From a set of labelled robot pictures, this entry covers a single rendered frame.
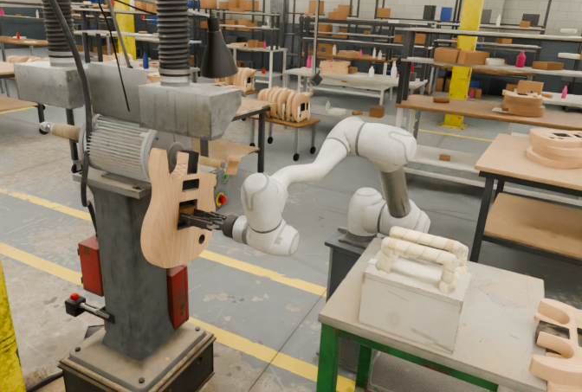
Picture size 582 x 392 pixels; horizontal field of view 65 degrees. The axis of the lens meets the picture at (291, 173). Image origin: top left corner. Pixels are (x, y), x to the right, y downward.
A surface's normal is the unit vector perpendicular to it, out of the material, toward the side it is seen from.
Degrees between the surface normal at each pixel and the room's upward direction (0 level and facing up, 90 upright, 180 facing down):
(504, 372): 0
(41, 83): 90
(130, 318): 90
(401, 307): 90
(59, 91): 90
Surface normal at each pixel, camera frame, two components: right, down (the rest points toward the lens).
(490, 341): 0.04, -0.94
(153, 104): -0.45, 0.28
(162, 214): 0.89, 0.18
